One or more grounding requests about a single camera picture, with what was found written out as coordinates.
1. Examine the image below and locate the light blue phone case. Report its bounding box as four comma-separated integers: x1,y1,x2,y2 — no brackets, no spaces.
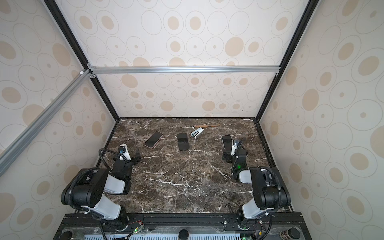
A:
221,134,234,152

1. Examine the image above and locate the black phone case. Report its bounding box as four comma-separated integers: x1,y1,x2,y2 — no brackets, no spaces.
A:
176,132,190,151

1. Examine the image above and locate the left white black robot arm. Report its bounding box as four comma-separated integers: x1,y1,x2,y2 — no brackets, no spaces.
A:
61,144,142,224

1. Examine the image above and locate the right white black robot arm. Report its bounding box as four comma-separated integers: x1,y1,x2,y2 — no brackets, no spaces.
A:
222,135,291,222

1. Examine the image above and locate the white stapler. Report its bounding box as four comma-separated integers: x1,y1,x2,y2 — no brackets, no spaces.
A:
191,127,204,139

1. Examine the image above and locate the black knob centre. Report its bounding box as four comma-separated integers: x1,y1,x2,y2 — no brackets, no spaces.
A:
178,229,190,240

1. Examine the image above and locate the round button right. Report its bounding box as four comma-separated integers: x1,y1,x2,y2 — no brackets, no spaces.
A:
280,228,301,240

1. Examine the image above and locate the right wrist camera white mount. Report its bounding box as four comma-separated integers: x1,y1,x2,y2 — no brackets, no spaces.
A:
231,140,240,156

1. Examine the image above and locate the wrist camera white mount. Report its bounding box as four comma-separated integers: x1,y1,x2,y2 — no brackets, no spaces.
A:
231,140,240,156
118,144,131,162

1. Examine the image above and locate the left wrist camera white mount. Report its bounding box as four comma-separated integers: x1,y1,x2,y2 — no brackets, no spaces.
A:
118,144,131,162

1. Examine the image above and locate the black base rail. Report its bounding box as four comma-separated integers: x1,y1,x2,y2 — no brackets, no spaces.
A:
54,212,312,240

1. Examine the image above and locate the horizontal aluminium rail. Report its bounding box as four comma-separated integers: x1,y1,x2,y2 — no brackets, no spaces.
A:
90,65,280,74

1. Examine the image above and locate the diagonal aluminium rail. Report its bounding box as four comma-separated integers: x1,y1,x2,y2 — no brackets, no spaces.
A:
1,70,91,175

